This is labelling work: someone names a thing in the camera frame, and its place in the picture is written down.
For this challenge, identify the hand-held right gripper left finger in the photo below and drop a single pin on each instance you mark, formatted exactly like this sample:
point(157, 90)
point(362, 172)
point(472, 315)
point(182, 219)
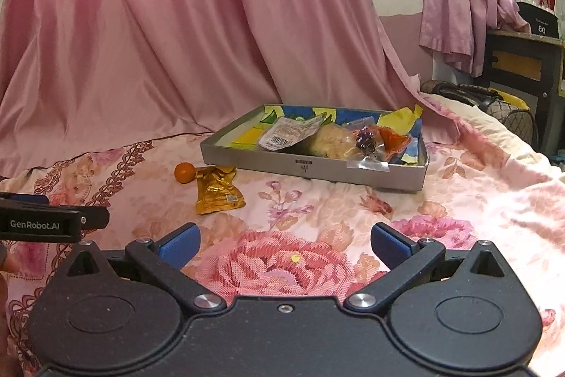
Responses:
point(181, 246)

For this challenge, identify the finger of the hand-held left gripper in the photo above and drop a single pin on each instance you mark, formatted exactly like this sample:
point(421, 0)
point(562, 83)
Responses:
point(88, 218)
point(22, 199)

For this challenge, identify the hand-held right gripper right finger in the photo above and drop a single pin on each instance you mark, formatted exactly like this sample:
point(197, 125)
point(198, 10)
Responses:
point(390, 246)

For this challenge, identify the grey tray box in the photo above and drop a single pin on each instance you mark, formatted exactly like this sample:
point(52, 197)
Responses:
point(265, 165)

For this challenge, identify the clear rice cracker packet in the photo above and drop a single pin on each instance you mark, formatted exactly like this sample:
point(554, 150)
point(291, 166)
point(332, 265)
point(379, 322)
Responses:
point(331, 143)

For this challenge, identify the clear barcode snack packet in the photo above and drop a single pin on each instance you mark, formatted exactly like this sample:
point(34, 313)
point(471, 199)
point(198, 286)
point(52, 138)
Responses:
point(287, 134)

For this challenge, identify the person's left hand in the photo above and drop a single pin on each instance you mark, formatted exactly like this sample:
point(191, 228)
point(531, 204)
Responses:
point(9, 266)

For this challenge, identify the gold pouch with orange cap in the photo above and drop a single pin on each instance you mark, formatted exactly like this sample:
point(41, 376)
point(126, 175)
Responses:
point(216, 191)

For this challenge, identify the floral blanket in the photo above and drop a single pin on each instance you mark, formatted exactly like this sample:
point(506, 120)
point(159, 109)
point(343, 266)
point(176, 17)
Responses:
point(309, 209)

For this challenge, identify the clear purple candy packet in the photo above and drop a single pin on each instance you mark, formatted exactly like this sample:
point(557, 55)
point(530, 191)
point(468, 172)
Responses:
point(366, 143)

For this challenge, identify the orange-red snack packet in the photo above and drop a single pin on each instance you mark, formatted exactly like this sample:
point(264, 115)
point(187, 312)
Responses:
point(393, 138)

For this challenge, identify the dark handbag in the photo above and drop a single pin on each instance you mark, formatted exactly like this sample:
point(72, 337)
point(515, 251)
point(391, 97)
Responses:
point(512, 118)

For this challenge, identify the dark wooden desk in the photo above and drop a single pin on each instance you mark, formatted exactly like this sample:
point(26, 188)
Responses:
point(521, 45)

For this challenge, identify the short pink curtain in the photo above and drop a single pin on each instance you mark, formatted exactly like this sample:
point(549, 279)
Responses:
point(463, 6)

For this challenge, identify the black box with label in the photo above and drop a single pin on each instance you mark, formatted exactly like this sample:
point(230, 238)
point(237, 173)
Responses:
point(529, 15)

